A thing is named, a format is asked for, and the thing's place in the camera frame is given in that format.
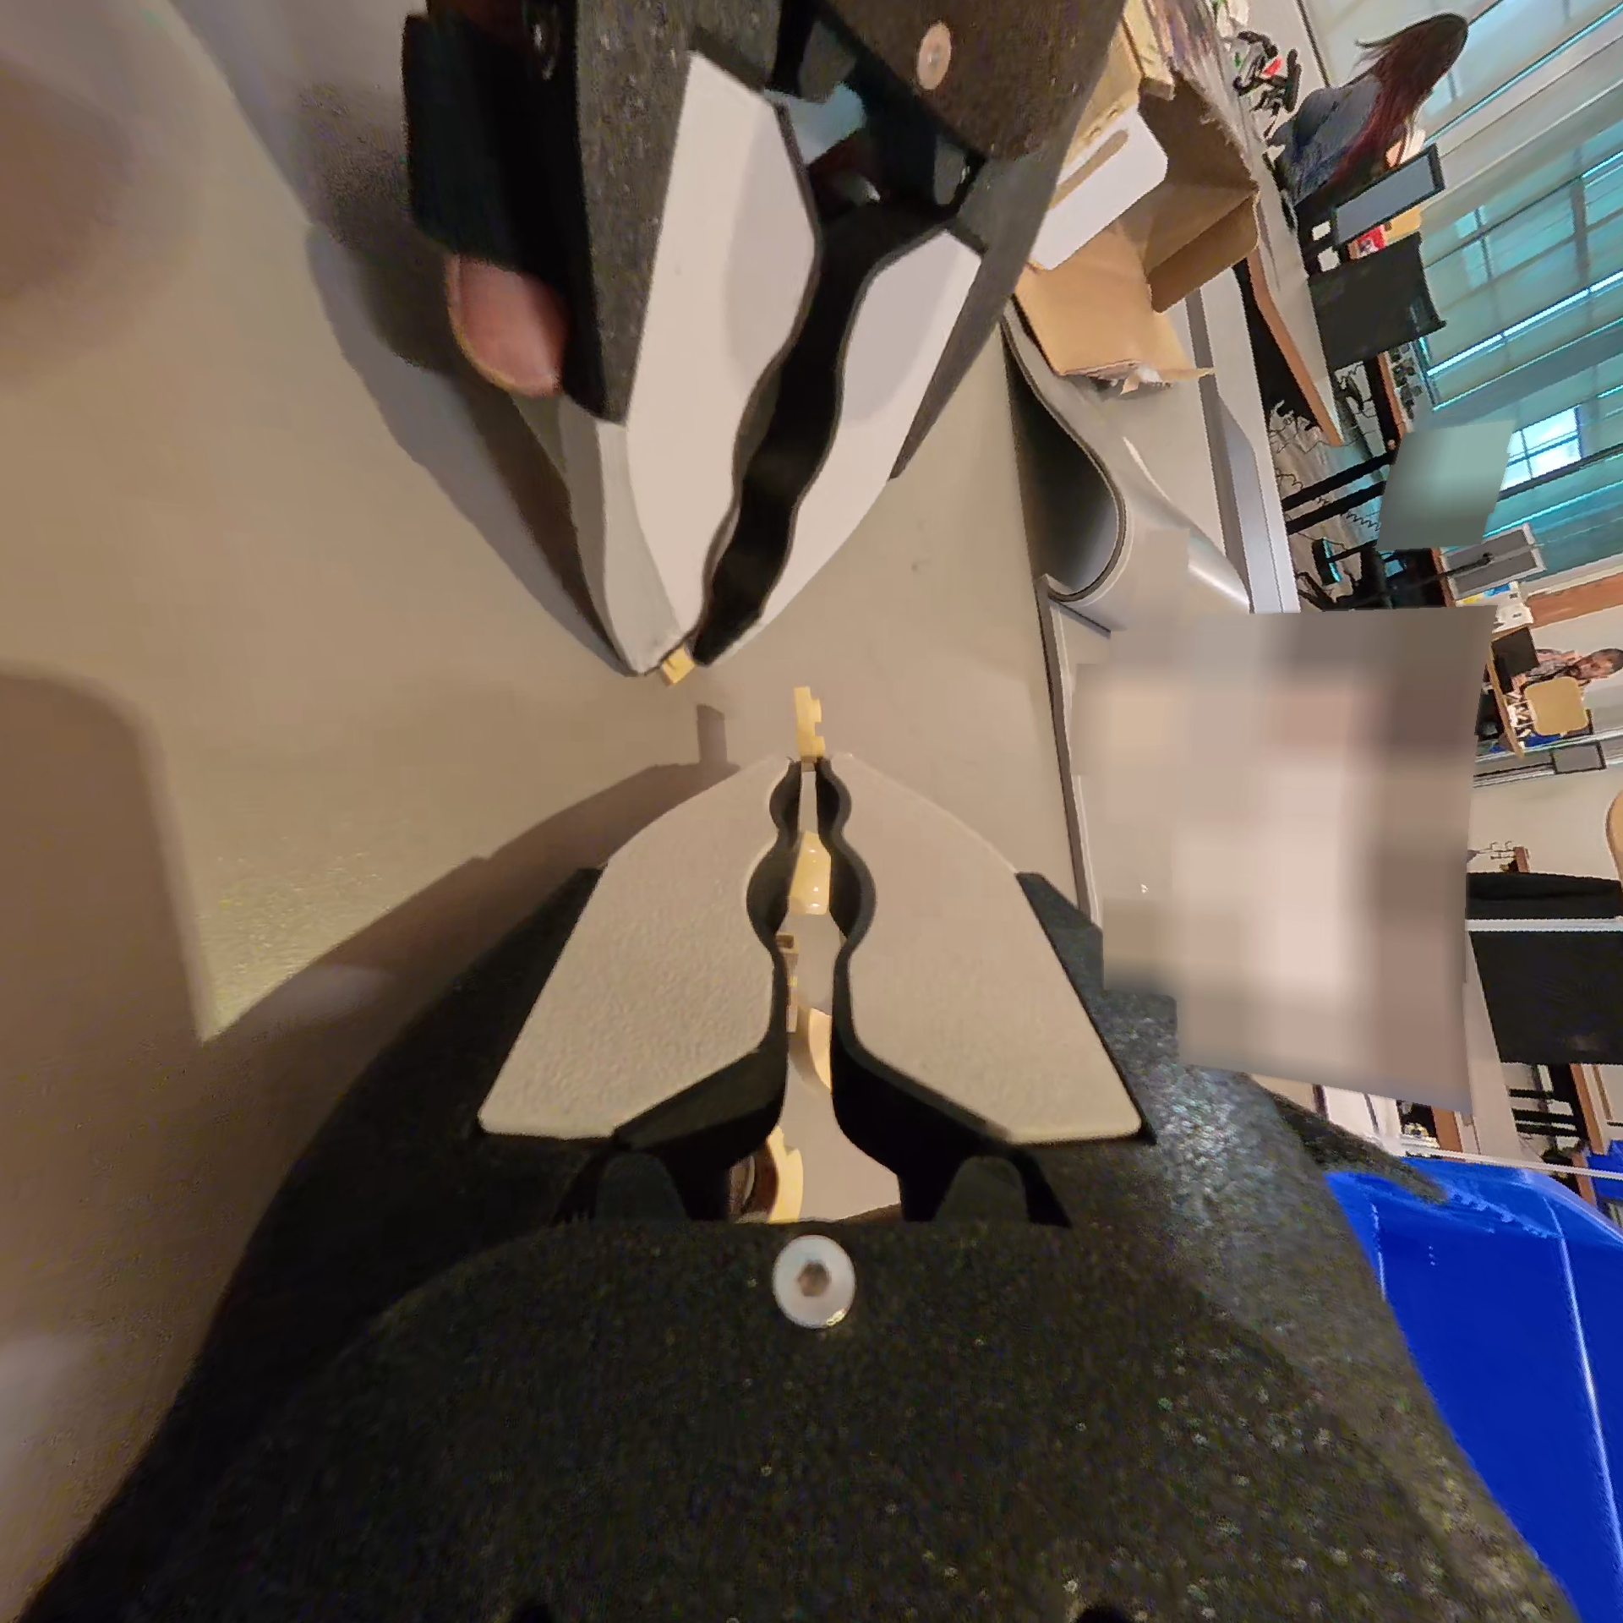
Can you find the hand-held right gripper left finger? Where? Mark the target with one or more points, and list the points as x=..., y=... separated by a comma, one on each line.
x=635, y=990

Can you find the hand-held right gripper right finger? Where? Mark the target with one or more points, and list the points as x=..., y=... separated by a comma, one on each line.
x=990, y=990

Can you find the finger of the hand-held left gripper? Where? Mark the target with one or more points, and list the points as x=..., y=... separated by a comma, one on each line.
x=901, y=356
x=723, y=279

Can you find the tan curved brick plate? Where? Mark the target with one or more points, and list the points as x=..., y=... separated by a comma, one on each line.
x=677, y=665
x=808, y=882

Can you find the blue plastic bin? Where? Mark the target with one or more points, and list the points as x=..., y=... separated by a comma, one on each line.
x=1496, y=1395

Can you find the grey desk panel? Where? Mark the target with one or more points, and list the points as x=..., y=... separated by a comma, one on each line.
x=1237, y=443

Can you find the wooden edged office desk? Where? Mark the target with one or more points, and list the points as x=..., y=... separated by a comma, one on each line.
x=1282, y=329

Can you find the grey desk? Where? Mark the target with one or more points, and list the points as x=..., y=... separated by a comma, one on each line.
x=318, y=570

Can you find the person's left hand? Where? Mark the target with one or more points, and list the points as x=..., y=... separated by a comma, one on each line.
x=507, y=329

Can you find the white card insert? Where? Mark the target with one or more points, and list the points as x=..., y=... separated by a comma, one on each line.
x=1104, y=190

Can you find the open cardboard box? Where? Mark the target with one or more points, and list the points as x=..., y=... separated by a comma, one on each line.
x=1116, y=317

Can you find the black computer monitor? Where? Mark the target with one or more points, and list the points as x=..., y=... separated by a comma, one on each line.
x=1388, y=198

